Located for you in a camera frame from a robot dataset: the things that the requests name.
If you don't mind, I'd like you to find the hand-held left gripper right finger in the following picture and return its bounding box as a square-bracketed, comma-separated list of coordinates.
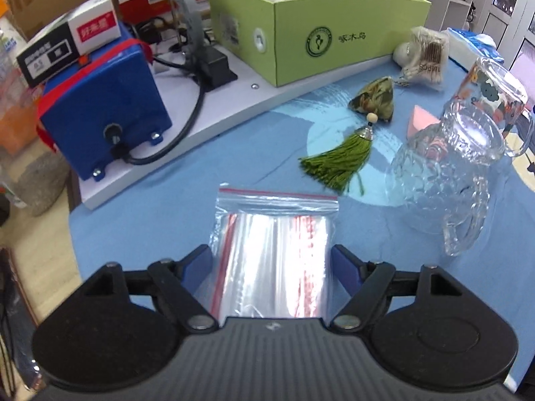
[329, 244, 460, 330]

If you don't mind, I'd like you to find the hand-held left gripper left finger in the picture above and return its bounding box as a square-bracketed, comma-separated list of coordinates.
[84, 244, 220, 336]

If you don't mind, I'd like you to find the clear zip bag pack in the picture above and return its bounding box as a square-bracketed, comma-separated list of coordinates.
[207, 184, 339, 327]

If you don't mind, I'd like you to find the green cardboard box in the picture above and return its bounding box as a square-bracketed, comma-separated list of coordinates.
[208, 0, 432, 89]

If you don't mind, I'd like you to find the blue printed table mat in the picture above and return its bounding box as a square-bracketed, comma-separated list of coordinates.
[68, 48, 535, 390]

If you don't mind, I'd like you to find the textured clear glass pitcher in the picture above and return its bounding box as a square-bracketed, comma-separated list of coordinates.
[385, 100, 505, 258]

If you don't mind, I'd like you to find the green sachet with tassel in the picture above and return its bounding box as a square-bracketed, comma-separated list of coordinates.
[299, 76, 403, 195]

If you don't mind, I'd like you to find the blue metal machine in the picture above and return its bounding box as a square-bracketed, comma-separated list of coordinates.
[36, 21, 173, 183]

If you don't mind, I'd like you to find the black power adapter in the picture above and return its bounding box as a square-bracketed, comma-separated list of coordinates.
[196, 46, 239, 91]

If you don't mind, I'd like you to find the white round object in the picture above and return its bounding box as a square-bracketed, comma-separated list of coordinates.
[393, 42, 419, 70]

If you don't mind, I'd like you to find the cotton swab pack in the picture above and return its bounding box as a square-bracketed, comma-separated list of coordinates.
[406, 26, 451, 92]

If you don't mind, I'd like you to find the printed glass mug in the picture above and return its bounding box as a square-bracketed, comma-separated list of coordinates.
[453, 57, 535, 159]

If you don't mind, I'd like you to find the blue tissue pack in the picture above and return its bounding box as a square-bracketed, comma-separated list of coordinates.
[445, 27, 507, 68]

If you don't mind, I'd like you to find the black labelled small box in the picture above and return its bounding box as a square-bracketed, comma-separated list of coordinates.
[17, 23, 81, 89]

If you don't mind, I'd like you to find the grey metal wheel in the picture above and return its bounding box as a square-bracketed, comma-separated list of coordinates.
[144, 0, 210, 59]

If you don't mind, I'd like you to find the white red labelled small box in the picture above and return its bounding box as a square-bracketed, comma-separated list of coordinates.
[66, 0, 119, 57]

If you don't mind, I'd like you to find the black machine cable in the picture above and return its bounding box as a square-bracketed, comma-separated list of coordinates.
[104, 60, 208, 166]

